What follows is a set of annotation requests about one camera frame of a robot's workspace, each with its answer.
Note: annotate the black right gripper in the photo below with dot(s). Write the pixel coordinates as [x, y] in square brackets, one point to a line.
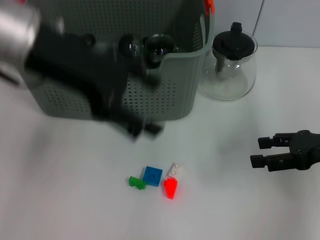
[307, 150]

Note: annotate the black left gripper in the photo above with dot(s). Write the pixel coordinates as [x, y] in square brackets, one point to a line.
[87, 70]

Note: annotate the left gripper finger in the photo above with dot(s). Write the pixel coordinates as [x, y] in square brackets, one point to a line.
[145, 130]

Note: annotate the glass teacup with black sleeve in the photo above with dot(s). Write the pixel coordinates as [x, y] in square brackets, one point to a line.
[160, 47]
[133, 46]

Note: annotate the blue square toy plate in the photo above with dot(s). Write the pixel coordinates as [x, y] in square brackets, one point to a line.
[152, 176]

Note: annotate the grey-green perforated storage bin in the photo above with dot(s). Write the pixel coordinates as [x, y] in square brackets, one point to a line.
[175, 82]

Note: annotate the white toy brick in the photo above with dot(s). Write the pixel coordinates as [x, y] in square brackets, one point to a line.
[176, 170]

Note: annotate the translucent green toy brick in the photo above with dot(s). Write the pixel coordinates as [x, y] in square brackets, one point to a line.
[136, 182]

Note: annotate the dark clay teapot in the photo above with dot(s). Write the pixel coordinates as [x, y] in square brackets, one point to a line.
[89, 39]

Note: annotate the red-orange sloped toy brick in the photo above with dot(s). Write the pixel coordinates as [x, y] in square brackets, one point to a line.
[170, 188]

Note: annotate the glass teapot with black lid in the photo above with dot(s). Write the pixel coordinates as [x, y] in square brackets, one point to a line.
[233, 43]

